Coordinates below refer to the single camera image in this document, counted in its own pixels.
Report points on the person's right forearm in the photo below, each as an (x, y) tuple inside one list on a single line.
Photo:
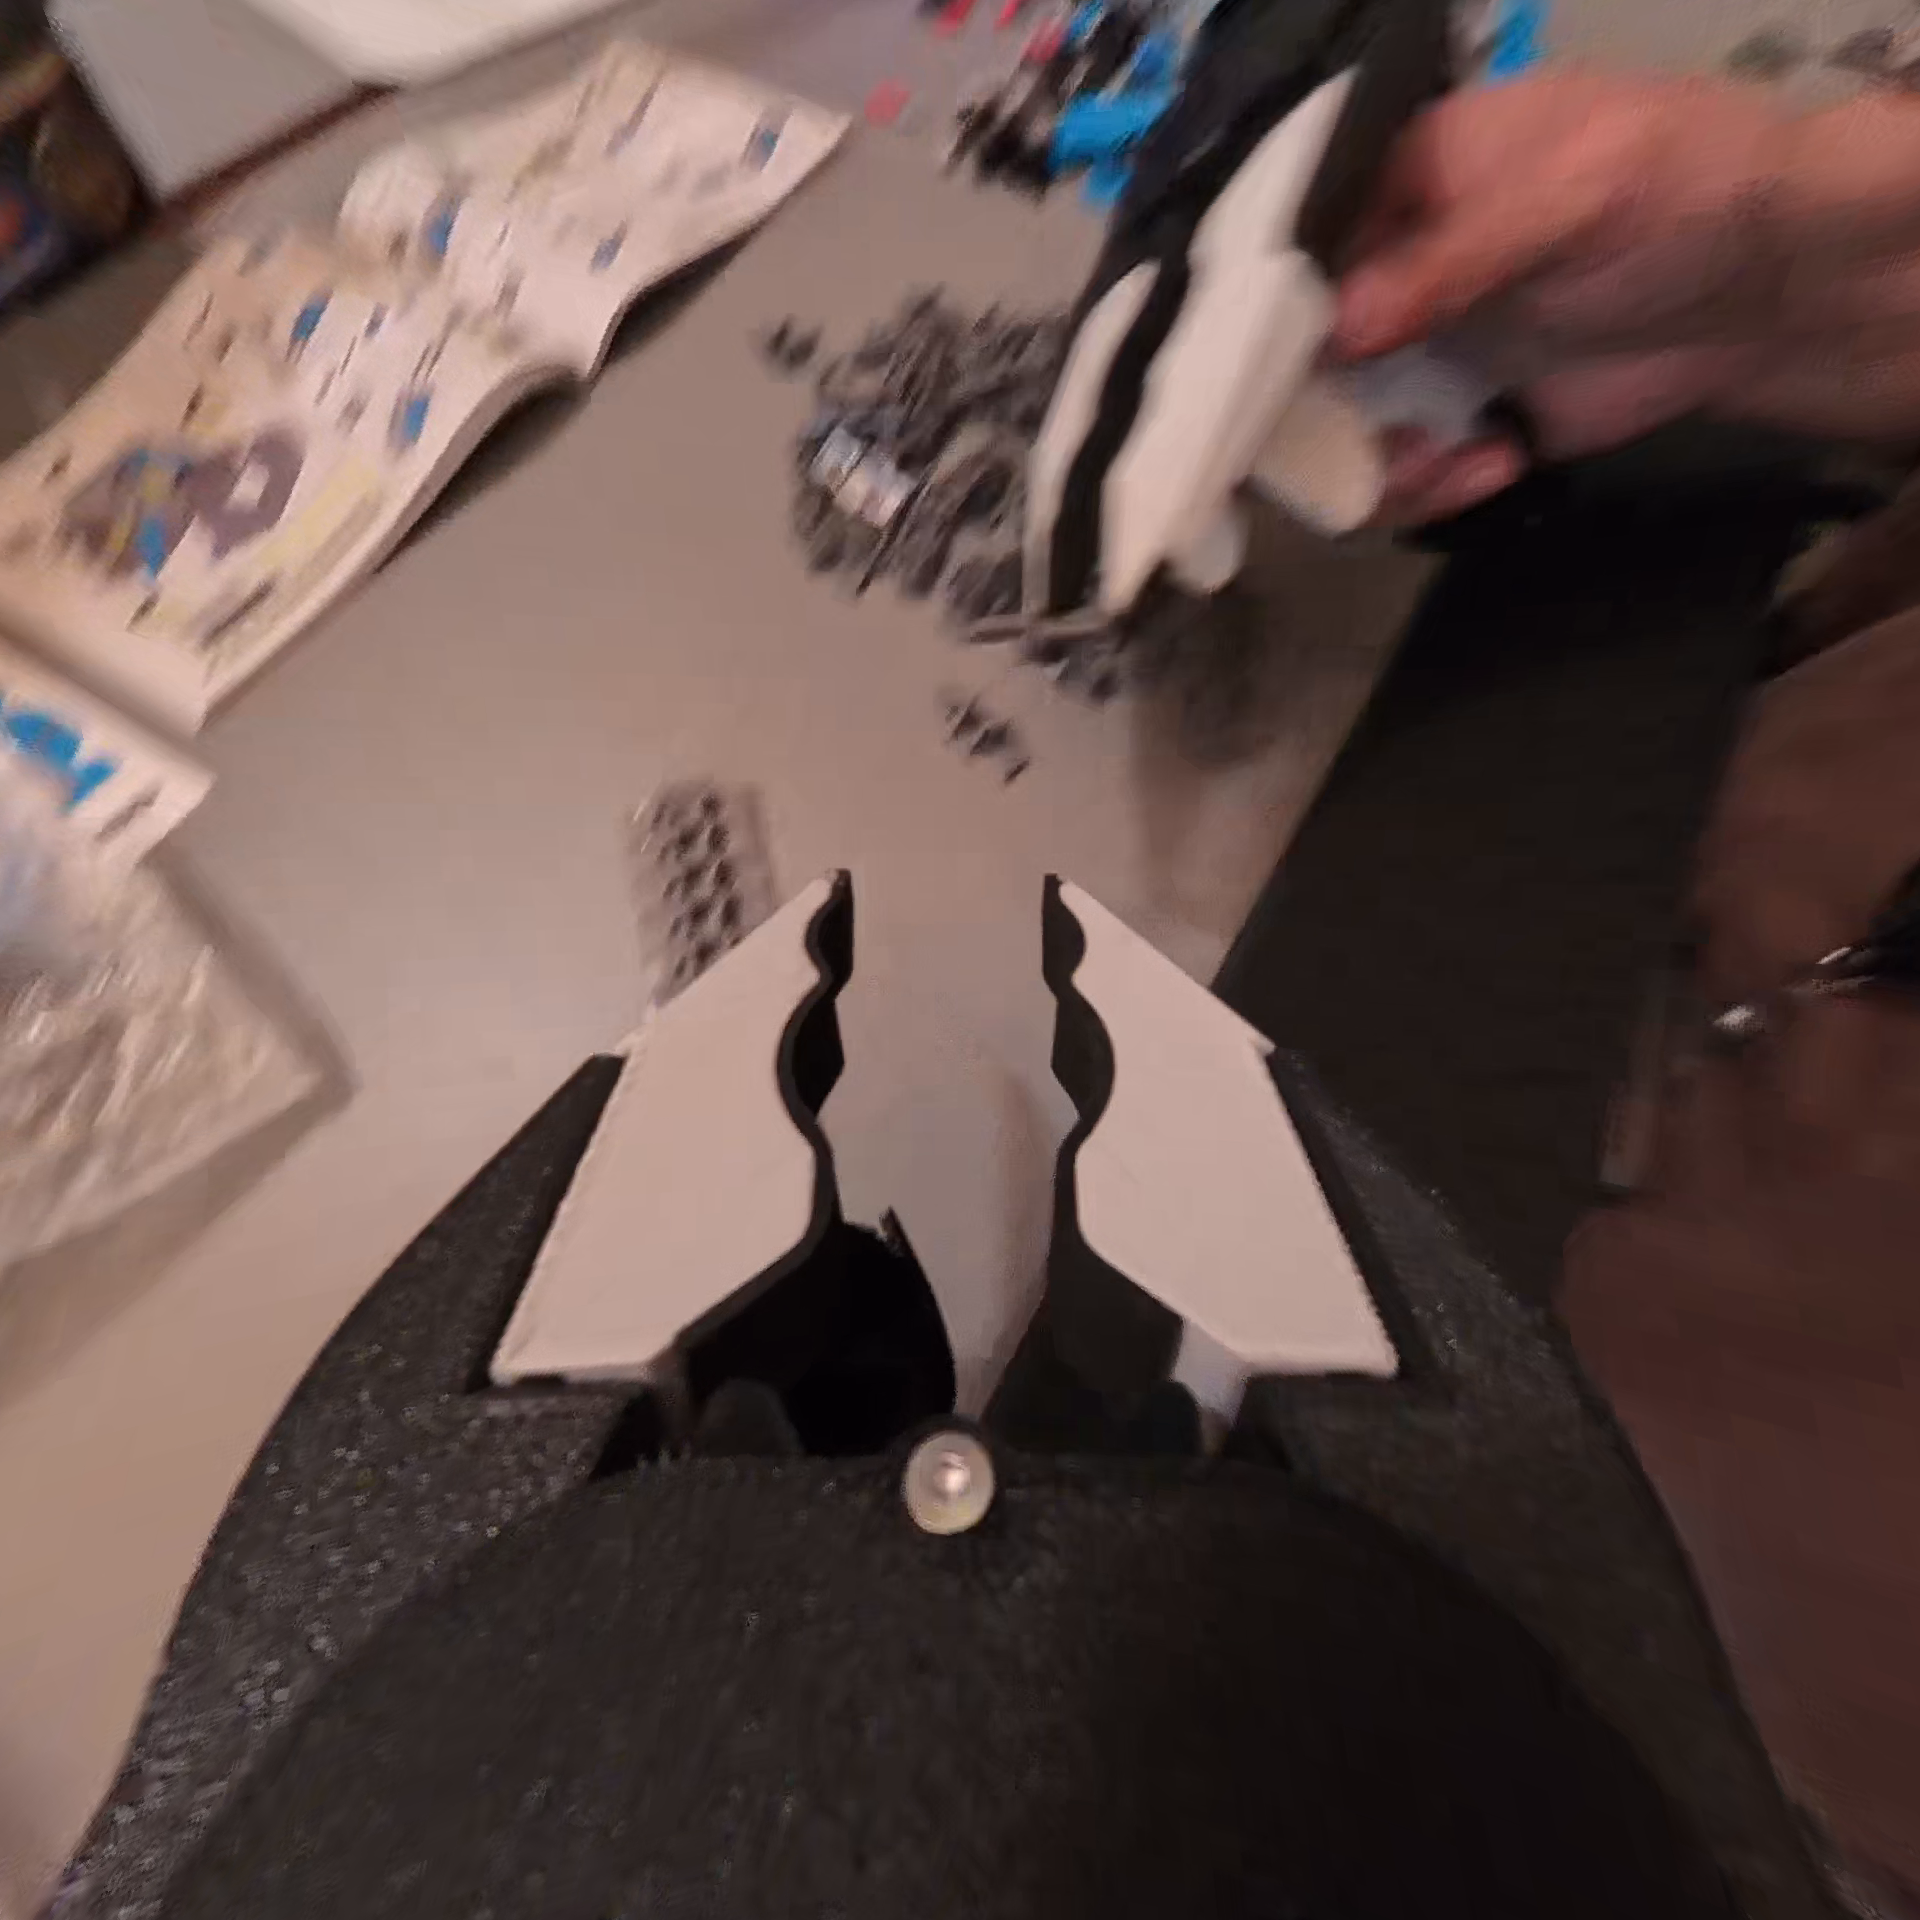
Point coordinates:
[(1869, 257)]

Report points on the pile of grey track pieces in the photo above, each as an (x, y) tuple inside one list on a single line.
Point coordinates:
[(932, 450)]

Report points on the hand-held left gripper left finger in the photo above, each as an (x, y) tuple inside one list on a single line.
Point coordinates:
[(675, 1199)]

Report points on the heap of blue black bricks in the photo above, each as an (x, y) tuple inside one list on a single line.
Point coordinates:
[(1111, 106)]

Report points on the person's right hand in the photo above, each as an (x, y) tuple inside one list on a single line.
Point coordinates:
[(1574, 257)]

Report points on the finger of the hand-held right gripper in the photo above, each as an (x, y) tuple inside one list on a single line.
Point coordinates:
[(1216, 405), (1086, 392)]

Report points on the crumpled clear plastic bag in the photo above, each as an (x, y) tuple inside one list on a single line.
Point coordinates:
[(121, 1048)]

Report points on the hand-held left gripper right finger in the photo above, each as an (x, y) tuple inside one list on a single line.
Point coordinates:
[(1216, 1199)]

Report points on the building instruction booklet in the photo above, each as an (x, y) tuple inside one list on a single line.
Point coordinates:
[(374, 373)]

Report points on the grey desk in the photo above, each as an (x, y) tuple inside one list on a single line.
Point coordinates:
[(526, 677)]

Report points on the blue sticker sheet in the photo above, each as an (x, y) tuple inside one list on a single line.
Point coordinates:
[(75, 750)]

